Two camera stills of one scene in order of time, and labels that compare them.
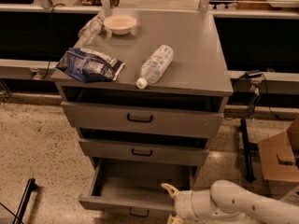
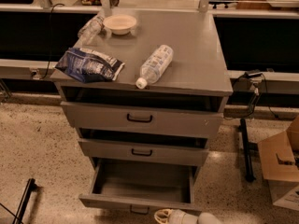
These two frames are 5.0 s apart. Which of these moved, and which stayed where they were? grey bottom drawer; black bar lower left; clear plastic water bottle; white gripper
Moved: white gripper
Stayed: clear plastic water bottle; grey bottom drawer; black bar lower left
